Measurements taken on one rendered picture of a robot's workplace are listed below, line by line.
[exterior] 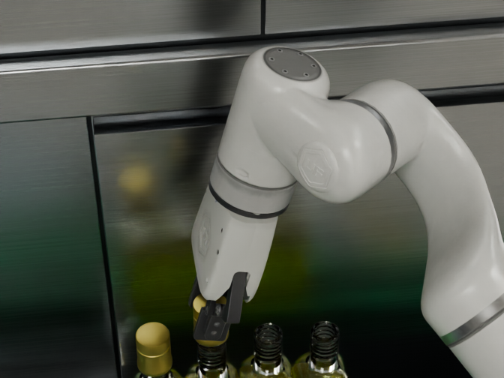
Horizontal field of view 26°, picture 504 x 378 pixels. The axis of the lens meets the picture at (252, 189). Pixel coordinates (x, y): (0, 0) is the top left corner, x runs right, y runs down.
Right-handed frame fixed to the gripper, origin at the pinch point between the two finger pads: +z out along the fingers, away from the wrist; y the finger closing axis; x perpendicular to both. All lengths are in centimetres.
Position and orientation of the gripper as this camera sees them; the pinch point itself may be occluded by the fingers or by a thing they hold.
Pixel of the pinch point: (210, 308)
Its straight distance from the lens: 107.1
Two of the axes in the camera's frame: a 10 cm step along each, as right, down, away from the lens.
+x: 9.5, 1.0, 2.8
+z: -2.6, 7.6, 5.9
